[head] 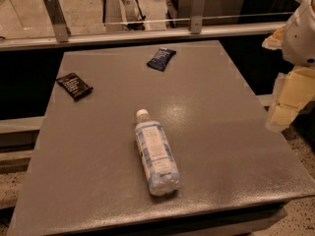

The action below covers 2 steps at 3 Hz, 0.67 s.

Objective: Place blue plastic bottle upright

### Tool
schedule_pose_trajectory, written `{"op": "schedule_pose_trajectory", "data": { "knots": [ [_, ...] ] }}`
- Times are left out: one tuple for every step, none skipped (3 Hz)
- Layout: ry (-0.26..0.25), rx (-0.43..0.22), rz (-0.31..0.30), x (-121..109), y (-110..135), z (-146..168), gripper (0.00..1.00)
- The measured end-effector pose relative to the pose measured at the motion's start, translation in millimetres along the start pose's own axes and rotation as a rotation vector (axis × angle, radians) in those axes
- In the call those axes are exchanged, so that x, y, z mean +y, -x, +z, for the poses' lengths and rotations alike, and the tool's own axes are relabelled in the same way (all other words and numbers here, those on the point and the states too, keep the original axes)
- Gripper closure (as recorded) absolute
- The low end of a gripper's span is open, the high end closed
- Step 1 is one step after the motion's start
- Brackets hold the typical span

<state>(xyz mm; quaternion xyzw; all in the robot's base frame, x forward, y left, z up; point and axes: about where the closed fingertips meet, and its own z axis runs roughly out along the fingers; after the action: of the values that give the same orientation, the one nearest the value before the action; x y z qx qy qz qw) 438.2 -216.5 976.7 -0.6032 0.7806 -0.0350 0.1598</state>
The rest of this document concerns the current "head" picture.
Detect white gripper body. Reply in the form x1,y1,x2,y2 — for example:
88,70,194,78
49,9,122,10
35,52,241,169
282,0,315,67

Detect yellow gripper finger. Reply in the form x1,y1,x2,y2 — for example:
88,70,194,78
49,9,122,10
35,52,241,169
262,26,285,50
266,66,315,132

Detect blue label plastic bottle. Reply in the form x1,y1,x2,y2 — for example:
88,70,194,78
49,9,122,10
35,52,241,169
135,109,180,197

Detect grey table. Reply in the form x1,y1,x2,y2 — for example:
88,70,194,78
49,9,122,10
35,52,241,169
8,41,314,236

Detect dark blue snack packet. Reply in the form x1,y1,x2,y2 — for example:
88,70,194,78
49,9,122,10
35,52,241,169
147,47,176,72

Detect black snack packet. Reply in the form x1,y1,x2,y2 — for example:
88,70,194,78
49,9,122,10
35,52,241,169
56,73,94,101

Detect right metal bracket post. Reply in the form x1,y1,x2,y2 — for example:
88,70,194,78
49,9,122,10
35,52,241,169
190,0,206,34

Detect metal bracket post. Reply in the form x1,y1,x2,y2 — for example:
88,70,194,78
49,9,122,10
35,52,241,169
43,0,71,42
190,0,206,34

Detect left metal bracket post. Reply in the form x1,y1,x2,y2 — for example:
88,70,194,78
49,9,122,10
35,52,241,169
43,0,71,42

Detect metal frame rail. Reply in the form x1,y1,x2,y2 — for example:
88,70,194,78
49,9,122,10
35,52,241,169
0,22,284,51

